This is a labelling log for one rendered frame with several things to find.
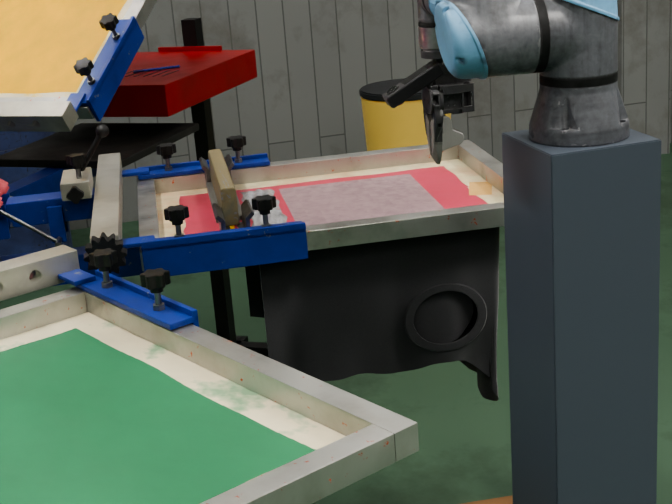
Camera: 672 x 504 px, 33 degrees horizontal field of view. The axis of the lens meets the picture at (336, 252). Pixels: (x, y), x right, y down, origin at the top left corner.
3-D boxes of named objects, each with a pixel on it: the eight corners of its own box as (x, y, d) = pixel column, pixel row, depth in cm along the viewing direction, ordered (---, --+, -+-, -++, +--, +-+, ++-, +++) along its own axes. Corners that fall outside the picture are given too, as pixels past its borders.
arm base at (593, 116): (648, 138, 171) (649, 72, 168) (555, 151, 167) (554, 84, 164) (599, 121, 185) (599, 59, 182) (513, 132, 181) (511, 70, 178)
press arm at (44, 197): (97, 210, 236) (94, 187, 234) (97, 218, 230) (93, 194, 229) (11, 220, 233) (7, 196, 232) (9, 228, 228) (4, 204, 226)
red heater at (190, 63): (133, 83, 385) (128, 47, 381) (258, 81, 369) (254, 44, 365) (28, 122, 331) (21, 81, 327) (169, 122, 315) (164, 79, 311)
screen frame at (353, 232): (469, 154, 274) (469, 139, 273) (556, 219, 219) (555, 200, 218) (138, 193, 263) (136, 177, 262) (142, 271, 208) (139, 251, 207)
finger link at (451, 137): (467, 164, 212) (465, 115, 209) (435, 168, 211) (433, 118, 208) (462, 160, 215) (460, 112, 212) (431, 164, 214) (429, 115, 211)
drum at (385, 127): (435, 209, 572) (428, 74, 551) (473, 230, 534) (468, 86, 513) (355, 223, 559) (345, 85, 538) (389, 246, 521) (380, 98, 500)
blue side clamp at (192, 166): (269, 181, 269) (267, 152, 266) (272, 186, 264) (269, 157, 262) (141, 196, 264) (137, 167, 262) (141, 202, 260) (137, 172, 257)
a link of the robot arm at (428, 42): (423, 29, 202) (413, 24, 210) (425, 55, 203) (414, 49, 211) (465, 25, 203) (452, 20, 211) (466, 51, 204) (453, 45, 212)
